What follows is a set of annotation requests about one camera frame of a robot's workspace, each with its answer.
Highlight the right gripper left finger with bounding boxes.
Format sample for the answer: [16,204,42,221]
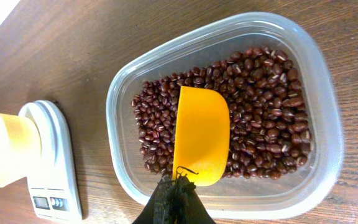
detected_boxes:
[132,175,175,224]

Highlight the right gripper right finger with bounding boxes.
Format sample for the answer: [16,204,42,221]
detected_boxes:
[174,166,215,224]

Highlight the yellow measuring scoop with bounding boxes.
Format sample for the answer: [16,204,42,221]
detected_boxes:
[173,86,230,187]

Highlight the white digital kitchen scale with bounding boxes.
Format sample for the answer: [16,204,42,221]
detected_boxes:
[19,100,83,223]

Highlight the yellow plastic bowl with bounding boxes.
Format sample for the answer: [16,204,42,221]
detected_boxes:
[0,113,41,188]

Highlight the red adzuki beans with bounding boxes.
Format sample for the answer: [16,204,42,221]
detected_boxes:
[131,46,312,179]

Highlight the clear plastic food container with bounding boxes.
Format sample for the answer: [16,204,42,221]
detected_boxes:
[106,12,344,220]

